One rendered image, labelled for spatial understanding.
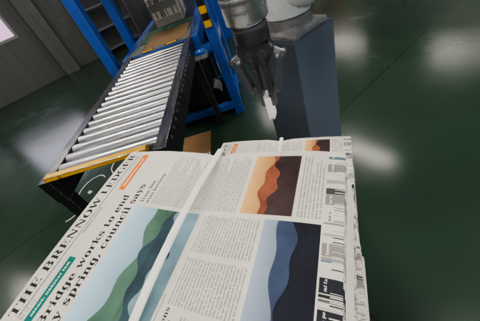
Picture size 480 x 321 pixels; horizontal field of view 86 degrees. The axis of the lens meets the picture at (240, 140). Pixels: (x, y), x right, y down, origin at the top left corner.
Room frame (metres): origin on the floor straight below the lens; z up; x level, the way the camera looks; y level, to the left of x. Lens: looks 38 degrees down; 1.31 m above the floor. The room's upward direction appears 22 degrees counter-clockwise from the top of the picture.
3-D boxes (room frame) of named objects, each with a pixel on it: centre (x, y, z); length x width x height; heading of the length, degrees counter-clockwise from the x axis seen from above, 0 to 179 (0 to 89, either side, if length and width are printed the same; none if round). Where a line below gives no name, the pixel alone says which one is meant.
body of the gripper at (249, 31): (0.54, -0.10, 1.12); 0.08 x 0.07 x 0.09; 61
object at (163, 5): (3.07, 0.18, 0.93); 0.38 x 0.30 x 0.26; 171
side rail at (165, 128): (1.46, 0.18, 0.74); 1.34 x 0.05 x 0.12; 171
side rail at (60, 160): (1.54, 0.68, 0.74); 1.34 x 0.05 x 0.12; 171
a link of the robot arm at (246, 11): (0.54, -0.10, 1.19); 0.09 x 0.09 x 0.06
